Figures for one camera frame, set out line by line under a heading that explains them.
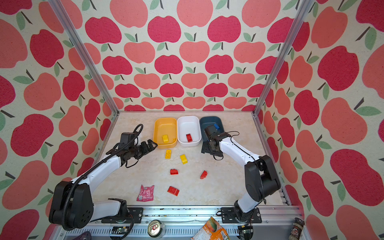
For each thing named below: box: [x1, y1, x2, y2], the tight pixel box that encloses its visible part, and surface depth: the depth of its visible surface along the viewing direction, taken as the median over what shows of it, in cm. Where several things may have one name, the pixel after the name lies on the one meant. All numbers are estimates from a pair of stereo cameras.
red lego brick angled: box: [200, 170, 208, 180], surface depth 88 cm
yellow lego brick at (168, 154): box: [165, 149, 172, 160], surface depth 98 cm
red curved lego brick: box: [170, 168, 179, 175], surface depth 90 cm
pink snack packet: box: [136, 184, 155, 202], surface depth 82 cm
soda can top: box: [147, 219, 166, 239], surface depth 63 cm
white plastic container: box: [177, 115, 202, 147], surface depth 110 cm
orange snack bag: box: [190, 216, 231, 240], surface depth 69 cm
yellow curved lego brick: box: [180, 154, 189, 165], surface depth 96 cm
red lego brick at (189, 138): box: [186, 133, 193, 143], surface depth 106 cm
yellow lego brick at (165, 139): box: [162, 134, 169, 144], surface depth 104 cm
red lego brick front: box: [167, 186, 180, 197], surface depth 83 cm
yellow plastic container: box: [153, 117, 178, 149], surface depth 107 cm
